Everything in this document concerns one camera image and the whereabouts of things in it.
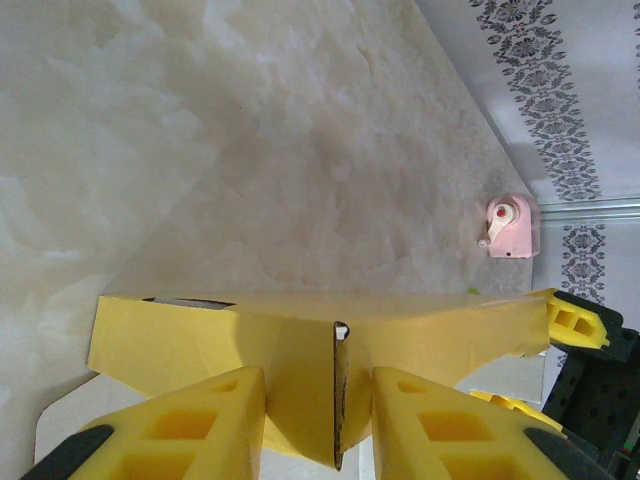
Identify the right aluminium frame post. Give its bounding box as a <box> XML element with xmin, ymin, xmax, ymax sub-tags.
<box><xmin>538</xmin><ymin>197</ymin><xmax>640</xmax><ymax>222</ymax></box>

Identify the white and yellow paper box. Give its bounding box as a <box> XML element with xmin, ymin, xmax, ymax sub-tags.
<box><xmin>35</xmin><ymin>291</ymin><xmax>552</xmax><ymax>474</ymax></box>

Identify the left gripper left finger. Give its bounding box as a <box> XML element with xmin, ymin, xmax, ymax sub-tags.
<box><xmin>22</xmin><ymin>365</ymin><xmax>266</xmax><ymax>480</ymax></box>

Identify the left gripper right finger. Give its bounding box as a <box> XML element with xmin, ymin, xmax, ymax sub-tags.
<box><xmin>372</xmin><ymin>367</ymin><xmax>609</xmax><ymax>480</ymax></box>

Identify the pink toy sharpener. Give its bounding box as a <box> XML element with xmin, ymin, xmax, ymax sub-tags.
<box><xmin>477</xmin><ymin>193</ymin><xmax>542</xmax><ymax>260</ymax></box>

